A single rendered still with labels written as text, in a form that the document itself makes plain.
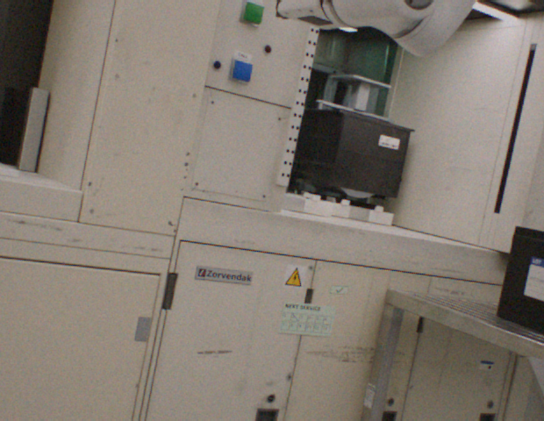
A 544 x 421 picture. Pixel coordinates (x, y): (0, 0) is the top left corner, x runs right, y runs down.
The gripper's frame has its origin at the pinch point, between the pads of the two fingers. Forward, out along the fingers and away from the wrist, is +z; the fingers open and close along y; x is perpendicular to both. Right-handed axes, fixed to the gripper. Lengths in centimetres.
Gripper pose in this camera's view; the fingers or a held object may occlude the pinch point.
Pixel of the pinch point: (287, 7)
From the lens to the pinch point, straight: 127.3
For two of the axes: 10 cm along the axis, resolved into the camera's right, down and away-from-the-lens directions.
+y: 8.5, 1.4, 5.2
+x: 2.0, -9.8, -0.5
